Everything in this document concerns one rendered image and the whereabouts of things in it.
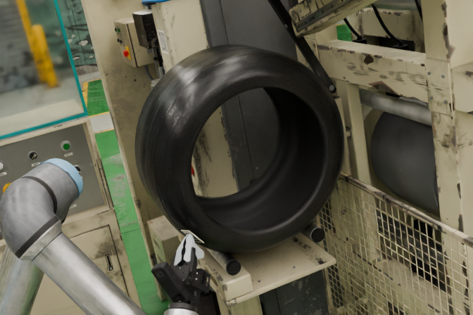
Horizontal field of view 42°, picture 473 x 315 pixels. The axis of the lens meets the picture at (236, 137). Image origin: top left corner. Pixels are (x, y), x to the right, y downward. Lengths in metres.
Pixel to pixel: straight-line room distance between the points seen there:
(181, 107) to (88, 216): 0.91
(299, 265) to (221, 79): 0.66
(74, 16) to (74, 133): 8.47
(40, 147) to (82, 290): 1.06
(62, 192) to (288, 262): 0.81
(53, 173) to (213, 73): 0.49
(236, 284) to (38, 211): 0.69
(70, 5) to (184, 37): 8.89
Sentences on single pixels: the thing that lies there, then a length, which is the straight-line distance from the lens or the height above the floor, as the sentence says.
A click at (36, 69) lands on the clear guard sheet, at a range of 2.27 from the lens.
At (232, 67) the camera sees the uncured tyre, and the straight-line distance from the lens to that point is 1.64.
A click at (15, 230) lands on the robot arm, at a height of 1.30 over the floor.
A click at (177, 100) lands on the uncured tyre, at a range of 1.63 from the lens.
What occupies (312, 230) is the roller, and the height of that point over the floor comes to 0.92.
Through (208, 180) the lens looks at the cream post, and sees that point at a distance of 2.09.
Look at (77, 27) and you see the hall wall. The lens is 10.78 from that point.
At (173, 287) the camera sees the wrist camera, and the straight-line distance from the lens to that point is 1.61.
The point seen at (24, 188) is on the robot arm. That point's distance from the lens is 1.40.
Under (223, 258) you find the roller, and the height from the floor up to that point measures 0.92.
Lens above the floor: 1.80
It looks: 18 degrees down
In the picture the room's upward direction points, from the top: 11 degrees counter-clockwise
